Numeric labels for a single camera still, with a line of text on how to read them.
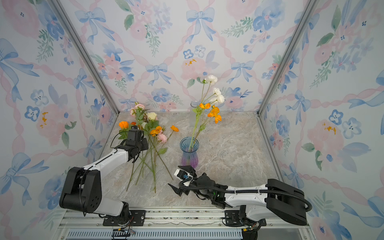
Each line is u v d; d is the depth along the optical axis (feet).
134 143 2.31
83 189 1.43
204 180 1.92
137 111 3.32
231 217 2.42
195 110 3.29
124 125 3.51
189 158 2.72
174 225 2.40
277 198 1.55
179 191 2.10
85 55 2.82
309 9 2.27
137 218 2.43
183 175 1.96
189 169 2.28
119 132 3.50
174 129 3.52
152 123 3.50
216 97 2.47
